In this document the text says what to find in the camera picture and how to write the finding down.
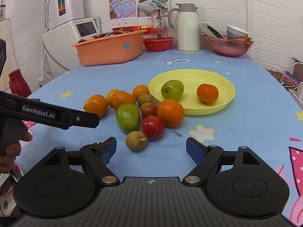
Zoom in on bedding poster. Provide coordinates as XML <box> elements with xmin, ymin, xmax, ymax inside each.
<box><xmin>108</xmin><ymin>0</ymin><xmax>169</xmax><ymax>28</ymax></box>

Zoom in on white water purifier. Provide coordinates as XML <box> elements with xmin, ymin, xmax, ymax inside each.
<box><xmin>46</xmin><ymin>0</ymin><xmax>85</xmax><ymax>30</ymax></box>

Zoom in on orange fruit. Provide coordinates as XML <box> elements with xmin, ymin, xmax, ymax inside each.
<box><xmin>84</xmin><ymin>94</ymin><xmax>108</xmax><ymax>118</ymax></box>

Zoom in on white tilted plate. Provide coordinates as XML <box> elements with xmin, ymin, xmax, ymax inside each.
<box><xmin>201</xmin><ymin>23</ymin><xmax>224</xmax><ymax>38</ymax></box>

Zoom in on red vase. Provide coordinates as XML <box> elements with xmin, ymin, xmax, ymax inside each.
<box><xmin>9</xmin><ymin>69</ymin><xmax>32</xmax><ymax>97</ymax></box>

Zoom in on white appliance with screen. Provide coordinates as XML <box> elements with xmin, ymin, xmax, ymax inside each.
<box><xmin>42</xmin><ymin>17</ymin><xmax>100</xmax><ymax>78</ymax></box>

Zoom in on pink glass bowl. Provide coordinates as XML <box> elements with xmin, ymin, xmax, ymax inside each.
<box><xmin>203</xmin><ymin>35</ymin><xmax>254</xmax><ymax>58</ymax></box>

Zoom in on large orange with stem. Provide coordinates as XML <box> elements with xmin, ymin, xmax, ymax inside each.
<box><xmin>157</xmin><ymin>100</ymin><xmax>184</xmax><ymax>128</ymax></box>

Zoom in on person's left hand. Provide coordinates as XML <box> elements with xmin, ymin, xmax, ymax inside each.
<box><xmin>0</xmin><ymin>141</ymin><xmax>21</xmax><ymax>174</ymax></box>

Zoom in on mandarin on plate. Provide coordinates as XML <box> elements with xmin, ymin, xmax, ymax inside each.
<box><xmin>196</xmin><ymin>84</ymin><xmax>219</xmax><ymax>103</ymax></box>

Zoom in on white blue ceramic bowl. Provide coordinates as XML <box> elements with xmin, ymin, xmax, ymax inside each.
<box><xmin>226</xmin><ymin>25</ymin><xmax>249</xmax><ymax>38</ymax></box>

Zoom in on dark red tomato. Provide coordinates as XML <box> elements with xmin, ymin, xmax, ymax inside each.
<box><xmin>140</xmin><ymin>102</ymin><xmax>158</xmax><ymax>119</ymax></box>

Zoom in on round green apple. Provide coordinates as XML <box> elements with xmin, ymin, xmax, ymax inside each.
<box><xmin>161</xmin><ymin>79</ymin><xmax>184</xmax><ymax>100</ymax></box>

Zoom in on red plastic basket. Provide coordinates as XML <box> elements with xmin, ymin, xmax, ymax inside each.
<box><xmin>143</xmin><ymin>37</ymin><xmax>175</xmax><ymax>52</ymax></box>

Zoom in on orange plastic basket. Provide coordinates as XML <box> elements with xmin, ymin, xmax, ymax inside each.
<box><xmin>72</xmin><ymin>30</ymin><xmax>145</xmax><ymax>66</ymax></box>

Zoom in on orange persimmon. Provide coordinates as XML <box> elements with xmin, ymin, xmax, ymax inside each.
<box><xmin>111</xmin><ymin>90</ymin><xmax>136</xmax><ymax>111</ymax></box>

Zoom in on brown longan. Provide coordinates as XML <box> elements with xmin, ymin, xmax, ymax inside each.
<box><xmin>137</xmin><ymin>93</ymin><xmax>152</xmax><ymax>107</ymax></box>
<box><xmin>125</xmin><ymin>131</ymin><xmax>148</xmax><ymax>151</ymax></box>

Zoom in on white thermos jug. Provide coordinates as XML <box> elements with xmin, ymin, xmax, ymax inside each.
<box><xmin>167</xmin><ymin>3</ymin><xmax>201</xmax><ymax>51</ymax></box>

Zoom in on yellow plastic plate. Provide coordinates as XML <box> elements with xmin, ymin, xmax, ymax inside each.
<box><xmin>148</xmin><ymin>69</ymin><xmax>236</xmax><ymax>115</ymax></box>

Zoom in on white power strip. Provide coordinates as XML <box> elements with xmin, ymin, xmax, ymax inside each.
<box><xmin>289</xmin><ymin>82</ymin><xmax>303</xmax><ymax>110</ymax></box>

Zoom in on metal dishes in basket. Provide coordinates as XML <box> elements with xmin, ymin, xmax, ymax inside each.
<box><xmin>78</xmin><ymin>29</ymin><xmax>134</xmax><ymax>43</ymax></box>

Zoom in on blue star tablecloth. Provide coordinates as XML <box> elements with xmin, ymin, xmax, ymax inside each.
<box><xmin>16</xmin><ymin>49</ymin><xmax>302</xmax><ymax>225</ymax></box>

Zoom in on red apple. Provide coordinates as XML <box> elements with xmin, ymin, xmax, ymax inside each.
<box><xmin>141</xmin><ymin>115</ymin><xmax>165</xmax><ymax>139</ymax></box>

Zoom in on glass jar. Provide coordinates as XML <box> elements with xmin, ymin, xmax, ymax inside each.
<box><xmin>151</xmin><ymin>9</ymin><xmax>168</xmax><ymax>40</ymax></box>

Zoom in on small orange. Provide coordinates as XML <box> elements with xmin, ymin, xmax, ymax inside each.
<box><xmin>106</xmin><ymin>89</ymin><xmax>118</xmax><ymax>106</ymax></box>
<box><xmin>133</xmin><ymin>85</ymin><xmax>149</xmax><ymax>100</ymax></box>

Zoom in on cardboard box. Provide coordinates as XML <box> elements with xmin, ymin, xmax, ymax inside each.
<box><xmin>292</xmin><ymin>58</ymin><xmax>303</xmax><ymax>82</ymax></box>

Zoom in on green mango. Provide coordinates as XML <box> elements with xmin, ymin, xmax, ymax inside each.
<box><xmin>116</xmin><ymin>103</ymin><xmax>141</xmax><ymax>133</ymax></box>

